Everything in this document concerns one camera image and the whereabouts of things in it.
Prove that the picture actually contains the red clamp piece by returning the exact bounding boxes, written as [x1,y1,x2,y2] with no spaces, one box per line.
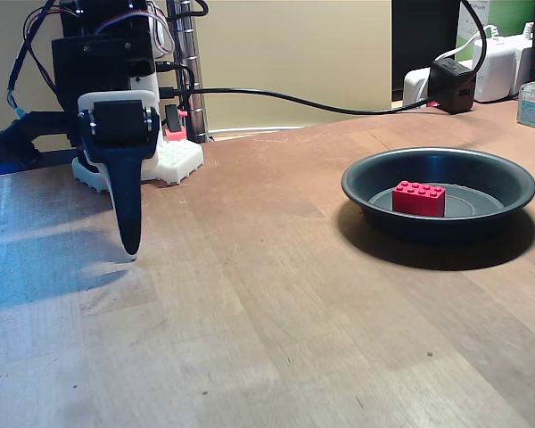
[163,104,188,143]

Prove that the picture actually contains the black cube charger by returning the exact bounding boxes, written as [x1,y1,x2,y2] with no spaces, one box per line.
[429,57,478,116]

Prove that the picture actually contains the white power adapter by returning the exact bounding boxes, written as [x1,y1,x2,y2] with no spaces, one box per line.
[514,21,535,97]
[472,37,518,103]

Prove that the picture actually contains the black camera cable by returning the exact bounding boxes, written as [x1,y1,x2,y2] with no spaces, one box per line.
[6,0,57,115]

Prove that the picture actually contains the white charger cable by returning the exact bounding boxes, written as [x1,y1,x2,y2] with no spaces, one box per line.
[434,24,500,63]

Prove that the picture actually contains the dark round metal pan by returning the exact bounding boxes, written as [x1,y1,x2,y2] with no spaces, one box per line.
[341,146,535,244]

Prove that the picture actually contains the white power strip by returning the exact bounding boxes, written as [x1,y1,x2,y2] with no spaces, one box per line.
[403,66,433,108]

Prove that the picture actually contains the black panel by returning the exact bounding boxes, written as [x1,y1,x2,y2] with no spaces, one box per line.
[391,0,463,104]

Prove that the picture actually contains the green and white box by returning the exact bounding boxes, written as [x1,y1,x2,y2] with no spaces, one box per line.
[457,0,535,62]

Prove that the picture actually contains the red lego block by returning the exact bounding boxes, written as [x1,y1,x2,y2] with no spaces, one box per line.
[391,180,447,218]

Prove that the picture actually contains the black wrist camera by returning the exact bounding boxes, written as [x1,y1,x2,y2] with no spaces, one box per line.
[0,111,79,169]

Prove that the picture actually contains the chrome shelf pole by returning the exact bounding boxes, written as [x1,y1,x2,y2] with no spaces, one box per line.
[167,0,210,144]

